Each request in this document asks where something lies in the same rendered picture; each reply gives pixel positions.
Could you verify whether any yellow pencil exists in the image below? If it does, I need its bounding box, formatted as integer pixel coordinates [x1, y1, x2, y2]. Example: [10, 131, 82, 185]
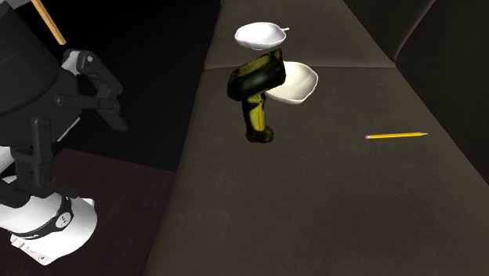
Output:
[363, 131, 429, 140]

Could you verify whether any white leaf-shaped bowl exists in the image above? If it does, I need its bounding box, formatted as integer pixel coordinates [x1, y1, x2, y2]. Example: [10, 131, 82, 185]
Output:
[234, 21, 291, 52]

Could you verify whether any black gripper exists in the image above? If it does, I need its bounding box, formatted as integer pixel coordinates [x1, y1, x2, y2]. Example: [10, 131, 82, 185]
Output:
[0, 2, 129, 209]

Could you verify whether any white wavy-rimmed bowl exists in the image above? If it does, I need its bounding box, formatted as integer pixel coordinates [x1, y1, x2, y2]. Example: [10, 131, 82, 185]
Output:
[265, 60, 320, 106]

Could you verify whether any dark grey-brown sofa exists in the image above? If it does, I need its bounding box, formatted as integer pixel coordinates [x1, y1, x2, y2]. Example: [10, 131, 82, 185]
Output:
[143, 0, 489, 276]

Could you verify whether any yellow and black barcode scanner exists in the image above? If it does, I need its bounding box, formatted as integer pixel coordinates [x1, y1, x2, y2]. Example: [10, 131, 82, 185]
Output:
[226, 48, 288, 144]

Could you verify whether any tan wooden bar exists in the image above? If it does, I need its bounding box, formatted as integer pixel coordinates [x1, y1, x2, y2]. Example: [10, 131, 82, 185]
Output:
[30, 0, 67, 46]

